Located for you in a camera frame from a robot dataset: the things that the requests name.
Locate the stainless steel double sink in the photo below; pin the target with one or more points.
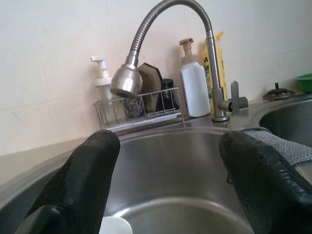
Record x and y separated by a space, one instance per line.
170 158

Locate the white pump bottle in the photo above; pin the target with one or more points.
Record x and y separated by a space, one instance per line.
195 92

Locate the grey dish cloth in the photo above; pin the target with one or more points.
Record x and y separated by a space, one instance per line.
287 148

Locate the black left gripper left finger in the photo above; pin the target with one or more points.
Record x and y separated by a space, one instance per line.
78 175

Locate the black dish brush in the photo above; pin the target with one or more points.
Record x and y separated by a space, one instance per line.
168 90

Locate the steel wool scrubber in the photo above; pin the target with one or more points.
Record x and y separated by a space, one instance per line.
133 107

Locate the white ceramic cup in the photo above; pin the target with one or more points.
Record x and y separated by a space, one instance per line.
114 226

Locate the yellow dish soap bottle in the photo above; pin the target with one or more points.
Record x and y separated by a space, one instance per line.
222 58

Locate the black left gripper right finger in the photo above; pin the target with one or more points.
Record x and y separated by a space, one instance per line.
265 185

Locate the clear pump bottle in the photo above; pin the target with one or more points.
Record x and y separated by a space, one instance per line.
103 83

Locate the dark metal sink strainer plug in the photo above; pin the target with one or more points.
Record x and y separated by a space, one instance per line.
278 93

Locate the green plastic bowl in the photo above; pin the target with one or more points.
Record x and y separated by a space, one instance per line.
306 83

